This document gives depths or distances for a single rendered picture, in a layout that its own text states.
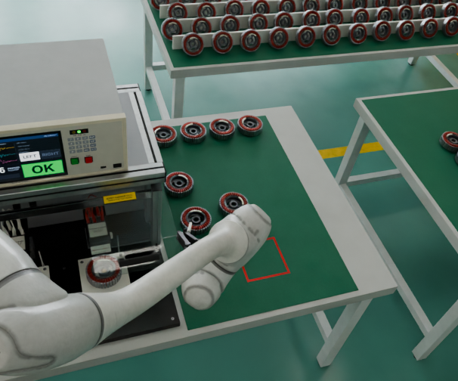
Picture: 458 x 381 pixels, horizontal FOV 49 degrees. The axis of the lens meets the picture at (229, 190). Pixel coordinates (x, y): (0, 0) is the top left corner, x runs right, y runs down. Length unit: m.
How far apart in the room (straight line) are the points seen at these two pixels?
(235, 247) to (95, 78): 0.67
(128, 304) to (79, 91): 0.71
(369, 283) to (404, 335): 0.90
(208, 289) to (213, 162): 0.95
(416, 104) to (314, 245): 1.10
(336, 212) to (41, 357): 1.44
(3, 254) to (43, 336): 0.16
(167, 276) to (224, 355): 1.43
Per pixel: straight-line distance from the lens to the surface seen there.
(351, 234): 1.99
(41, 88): 1.52
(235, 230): 1.18
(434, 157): 2.46
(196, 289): 1.23
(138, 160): 1.57
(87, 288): 1.69
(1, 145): 1.43
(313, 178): 2.13
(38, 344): 0.80
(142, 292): 1.02
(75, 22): 4.39
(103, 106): 1.44
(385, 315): 2.76
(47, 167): 1.49
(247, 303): 1.71
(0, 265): 0.86
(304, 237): 1.91
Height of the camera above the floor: 2.23
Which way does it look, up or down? 48 degrees down
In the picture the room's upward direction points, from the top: 10 degrees clockwise
